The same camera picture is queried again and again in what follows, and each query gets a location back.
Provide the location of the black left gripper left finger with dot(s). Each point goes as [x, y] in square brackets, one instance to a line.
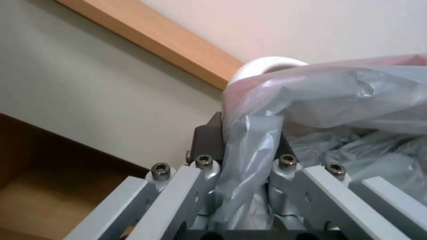
[180, 190]

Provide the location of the grey translucent garbage bag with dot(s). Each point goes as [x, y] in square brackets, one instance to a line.
[333, 100]

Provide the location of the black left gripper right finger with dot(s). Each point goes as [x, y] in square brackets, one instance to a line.
[320, 195]

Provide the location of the white round trash can rim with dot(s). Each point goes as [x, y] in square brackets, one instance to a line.
[253, 66]

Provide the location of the light wooden board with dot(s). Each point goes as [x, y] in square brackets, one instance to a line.
[160, 42]

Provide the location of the brown cardboard box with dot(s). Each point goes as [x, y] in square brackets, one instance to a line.
[40, 180]

